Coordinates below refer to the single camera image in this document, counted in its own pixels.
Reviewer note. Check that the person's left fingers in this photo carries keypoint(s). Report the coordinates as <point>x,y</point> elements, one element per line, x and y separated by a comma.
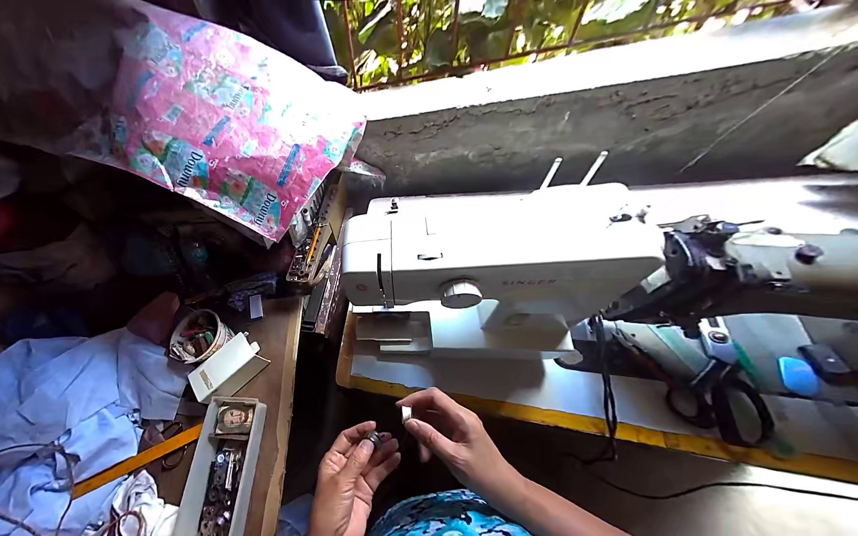
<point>386,462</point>

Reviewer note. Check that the light blue cloth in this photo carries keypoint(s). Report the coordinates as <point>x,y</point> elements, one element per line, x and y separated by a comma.
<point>49,402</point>

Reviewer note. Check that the white crumpled cloth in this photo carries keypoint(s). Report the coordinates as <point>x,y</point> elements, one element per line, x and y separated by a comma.
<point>143,506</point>

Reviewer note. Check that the person's left thumb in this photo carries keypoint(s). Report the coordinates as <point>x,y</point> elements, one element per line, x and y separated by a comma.
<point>357,459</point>

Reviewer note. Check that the pile of fabrics and bags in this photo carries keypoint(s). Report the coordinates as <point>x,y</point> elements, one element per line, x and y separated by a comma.
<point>56,253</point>

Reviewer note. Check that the person's left hand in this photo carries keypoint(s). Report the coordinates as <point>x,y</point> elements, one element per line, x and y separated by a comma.
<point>341,488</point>

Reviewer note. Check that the small white open box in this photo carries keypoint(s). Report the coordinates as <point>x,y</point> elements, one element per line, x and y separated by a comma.
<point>222,369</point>

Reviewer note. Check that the person's right thumb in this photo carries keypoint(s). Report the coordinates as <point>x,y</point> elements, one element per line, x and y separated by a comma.
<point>430,436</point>

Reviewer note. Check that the window with metal bars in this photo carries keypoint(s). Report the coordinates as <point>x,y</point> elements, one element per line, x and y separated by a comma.
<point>474,37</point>

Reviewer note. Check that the dark blue cloth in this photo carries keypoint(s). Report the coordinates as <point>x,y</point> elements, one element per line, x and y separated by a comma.
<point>280,30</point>

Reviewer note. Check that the pile of metal sewing parts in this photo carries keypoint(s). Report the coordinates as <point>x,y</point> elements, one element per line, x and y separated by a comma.
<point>221,488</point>

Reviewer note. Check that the round dark metal bobbin case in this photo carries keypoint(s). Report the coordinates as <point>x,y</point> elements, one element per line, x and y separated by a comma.
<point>375,439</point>

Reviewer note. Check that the small white card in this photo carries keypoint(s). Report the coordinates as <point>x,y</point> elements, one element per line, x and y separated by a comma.
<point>256,306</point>

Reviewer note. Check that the yellow ruler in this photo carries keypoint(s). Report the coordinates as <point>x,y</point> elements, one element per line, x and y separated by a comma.
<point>138,459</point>

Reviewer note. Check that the pile of small coloured pieces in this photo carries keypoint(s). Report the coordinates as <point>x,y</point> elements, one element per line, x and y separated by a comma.
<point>199,336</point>

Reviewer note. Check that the small picture with face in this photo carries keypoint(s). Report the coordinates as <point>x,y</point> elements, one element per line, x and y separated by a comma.
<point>235,418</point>

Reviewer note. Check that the person's right fingers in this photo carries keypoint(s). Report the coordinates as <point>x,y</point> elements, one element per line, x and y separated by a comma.
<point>424,452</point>

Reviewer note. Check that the dark rectangular block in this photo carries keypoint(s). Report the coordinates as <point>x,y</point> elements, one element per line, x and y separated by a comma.
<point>824,360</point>

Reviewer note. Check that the round white tub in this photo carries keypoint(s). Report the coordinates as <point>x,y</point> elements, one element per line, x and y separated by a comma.
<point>176,354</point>

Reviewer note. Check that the sewing table with yellow edge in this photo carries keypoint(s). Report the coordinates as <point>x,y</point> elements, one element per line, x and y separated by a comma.
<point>474,406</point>

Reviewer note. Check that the person's left index finger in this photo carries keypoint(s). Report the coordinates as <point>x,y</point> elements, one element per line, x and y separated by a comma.
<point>351,436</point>

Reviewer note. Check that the wooden tray with small tools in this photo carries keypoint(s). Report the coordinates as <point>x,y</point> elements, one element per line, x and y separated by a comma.
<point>319,238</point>

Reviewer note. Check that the white sewing machine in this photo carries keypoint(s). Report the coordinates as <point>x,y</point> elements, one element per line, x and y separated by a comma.
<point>503,231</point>

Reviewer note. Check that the person's body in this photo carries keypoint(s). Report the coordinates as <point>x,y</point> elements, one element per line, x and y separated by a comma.
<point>448,515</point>

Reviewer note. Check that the pink patterned plastic bag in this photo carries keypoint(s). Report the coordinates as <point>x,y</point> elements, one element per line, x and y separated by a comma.
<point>228,119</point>

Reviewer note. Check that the brown wooden table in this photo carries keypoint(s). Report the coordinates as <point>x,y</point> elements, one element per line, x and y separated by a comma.
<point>278,335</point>

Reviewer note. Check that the long grey tray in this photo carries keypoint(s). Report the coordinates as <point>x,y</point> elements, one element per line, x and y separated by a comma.
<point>247,484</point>

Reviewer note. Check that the person's right index finger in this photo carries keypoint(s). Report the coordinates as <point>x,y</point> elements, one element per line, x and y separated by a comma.
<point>435,400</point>

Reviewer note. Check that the person's right hand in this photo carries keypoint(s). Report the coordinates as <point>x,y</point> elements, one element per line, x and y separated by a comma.
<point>468,450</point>

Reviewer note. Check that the industrial sewing machine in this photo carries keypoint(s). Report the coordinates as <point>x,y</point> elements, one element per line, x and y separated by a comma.
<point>831,260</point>

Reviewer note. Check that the blue oval piece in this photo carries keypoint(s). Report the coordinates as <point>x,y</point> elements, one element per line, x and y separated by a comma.
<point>799,376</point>

